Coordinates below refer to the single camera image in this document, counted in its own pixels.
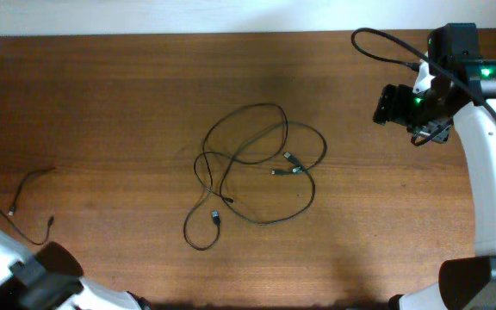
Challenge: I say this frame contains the black usb cables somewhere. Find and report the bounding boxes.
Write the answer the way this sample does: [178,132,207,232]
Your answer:
[183,102,328,251]

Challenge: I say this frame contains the separated black usb cable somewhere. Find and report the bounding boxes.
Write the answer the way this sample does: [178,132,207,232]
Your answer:
[0,166,58,247]

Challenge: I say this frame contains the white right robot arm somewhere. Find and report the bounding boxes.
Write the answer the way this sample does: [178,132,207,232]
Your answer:
[373,23,496,309]

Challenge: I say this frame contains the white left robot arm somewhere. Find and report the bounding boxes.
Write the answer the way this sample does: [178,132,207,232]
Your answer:
[0,230,152,310]

